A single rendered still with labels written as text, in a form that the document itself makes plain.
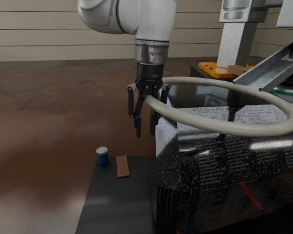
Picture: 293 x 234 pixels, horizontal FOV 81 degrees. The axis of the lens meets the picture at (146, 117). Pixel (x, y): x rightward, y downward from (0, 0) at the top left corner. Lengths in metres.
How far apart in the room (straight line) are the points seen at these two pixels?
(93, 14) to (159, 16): 0.17
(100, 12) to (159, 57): 0.18
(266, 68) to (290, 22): 0.22
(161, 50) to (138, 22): 0.08
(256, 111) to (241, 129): 0.48
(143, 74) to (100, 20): 0.17
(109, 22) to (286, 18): 0.84
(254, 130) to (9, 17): 7.48
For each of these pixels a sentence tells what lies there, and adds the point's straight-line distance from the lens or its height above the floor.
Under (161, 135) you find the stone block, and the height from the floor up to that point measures 0.71.
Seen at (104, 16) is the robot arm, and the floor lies 1.16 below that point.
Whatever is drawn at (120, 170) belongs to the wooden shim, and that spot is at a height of 0.03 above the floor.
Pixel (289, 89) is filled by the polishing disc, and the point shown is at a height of 0.85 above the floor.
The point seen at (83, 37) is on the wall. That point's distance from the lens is 6.89.
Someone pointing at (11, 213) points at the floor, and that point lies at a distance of 1.63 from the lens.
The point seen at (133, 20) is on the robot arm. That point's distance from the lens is 0.47.
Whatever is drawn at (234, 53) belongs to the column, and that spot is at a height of 0.92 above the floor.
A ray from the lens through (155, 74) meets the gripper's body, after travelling 0.47.
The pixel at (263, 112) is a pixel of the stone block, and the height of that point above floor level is 0.80.
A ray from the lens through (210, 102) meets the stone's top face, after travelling 0.84.
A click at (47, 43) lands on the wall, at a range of 7.23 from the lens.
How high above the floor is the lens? 1.14
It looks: 28 degrees down
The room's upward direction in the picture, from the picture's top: straight up
